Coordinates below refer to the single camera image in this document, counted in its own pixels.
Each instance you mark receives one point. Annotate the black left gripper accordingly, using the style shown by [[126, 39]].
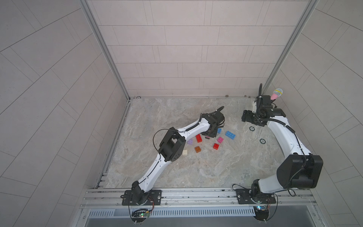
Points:
[[212, 131]]

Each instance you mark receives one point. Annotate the long red lego brick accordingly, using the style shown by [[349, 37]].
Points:
[[198, 138]]

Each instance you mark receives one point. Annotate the small red lego brick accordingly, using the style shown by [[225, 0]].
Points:
[[216, 146]]

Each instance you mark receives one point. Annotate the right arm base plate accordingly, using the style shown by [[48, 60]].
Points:
[[245, 196]]

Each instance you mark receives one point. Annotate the aluminium rail frame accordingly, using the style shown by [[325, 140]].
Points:
[[194, 197]]

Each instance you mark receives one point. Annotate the right green circuit board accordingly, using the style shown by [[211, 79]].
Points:
[[261, 210]]

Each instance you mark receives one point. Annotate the green circuit board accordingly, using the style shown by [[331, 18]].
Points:
[[141, 213], [261, 210]]

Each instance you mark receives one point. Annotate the pink toy microphone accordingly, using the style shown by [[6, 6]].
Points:
[[276, 94]]

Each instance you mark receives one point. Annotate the left green circuit board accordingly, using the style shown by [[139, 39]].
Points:
[[141, 213]]

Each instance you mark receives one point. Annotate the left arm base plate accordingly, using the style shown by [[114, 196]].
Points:
[[133, 199]]

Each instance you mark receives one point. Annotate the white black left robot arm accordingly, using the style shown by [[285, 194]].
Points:
[[171, 148]]

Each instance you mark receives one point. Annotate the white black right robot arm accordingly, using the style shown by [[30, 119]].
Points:
[[300, 169]]

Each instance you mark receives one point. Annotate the long blue lego brick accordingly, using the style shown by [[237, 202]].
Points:
[[230, 135]]

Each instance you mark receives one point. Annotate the orange lego brick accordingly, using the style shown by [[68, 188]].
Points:
[[197, 149]]

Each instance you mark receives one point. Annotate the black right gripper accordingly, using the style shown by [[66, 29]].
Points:
[[247, 116]]

